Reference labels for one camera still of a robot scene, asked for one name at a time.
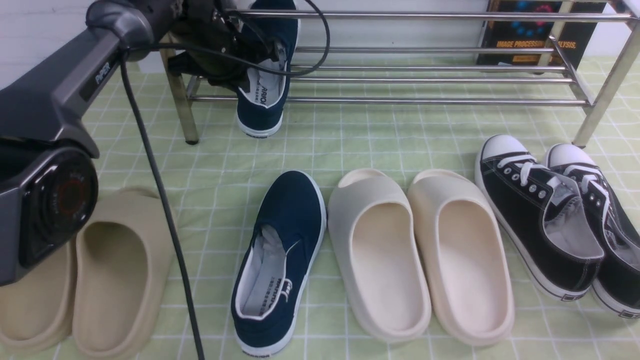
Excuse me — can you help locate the black cable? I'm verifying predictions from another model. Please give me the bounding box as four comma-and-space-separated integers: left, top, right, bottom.
118, 0, 332, 360

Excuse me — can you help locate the black canvas sneaker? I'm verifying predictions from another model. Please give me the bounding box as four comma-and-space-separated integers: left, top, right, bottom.
474, 134, 605, 302
544, 143, 640, 320

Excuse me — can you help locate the silver metal shoe rack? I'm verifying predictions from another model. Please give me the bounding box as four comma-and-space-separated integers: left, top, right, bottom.
159, 0, 640, 148

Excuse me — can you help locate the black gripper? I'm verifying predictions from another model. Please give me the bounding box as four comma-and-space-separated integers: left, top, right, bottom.
170, 0, 286, 91

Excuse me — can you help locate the black canvas sneaker right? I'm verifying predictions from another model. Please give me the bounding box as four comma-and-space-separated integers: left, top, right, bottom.
544, 143, 640, 320

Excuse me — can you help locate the green checked floor mat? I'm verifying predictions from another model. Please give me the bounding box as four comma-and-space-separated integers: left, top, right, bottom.
83, 59, 640, 360

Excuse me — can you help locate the tan slide slipper far left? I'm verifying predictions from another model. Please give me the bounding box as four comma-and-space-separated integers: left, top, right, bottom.
0, 240, 77, 354

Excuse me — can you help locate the cream slide slipper left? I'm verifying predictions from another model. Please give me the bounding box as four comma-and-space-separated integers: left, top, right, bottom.
327, 168, 432, 343

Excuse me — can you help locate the tan slide slipper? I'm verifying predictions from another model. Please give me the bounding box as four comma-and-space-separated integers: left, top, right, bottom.
0, 240, 77, 354
72, 186, 174, 360

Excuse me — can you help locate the black canvas sneaker left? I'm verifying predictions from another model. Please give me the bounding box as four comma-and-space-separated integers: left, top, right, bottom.
474, 134, 605, 302

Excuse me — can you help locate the navy slip-on shoe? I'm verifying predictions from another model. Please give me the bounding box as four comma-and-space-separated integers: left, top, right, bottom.
235, 17, 301, 139
230, 170, 327, 358

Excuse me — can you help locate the cream slide slipper right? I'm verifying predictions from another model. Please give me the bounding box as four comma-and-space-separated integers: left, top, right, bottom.
407, 169, 515, 347

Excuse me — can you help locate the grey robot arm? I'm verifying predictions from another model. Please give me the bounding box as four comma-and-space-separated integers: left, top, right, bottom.
0, 0, 284, 286

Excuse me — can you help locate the black image processing book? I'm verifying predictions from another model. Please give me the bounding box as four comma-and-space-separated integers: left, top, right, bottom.
478, 0, 606, 69

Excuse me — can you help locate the cream slide slipper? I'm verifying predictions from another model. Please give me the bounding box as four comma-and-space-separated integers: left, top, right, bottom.
407, 169, 515, 347
327, 168, 432, 343

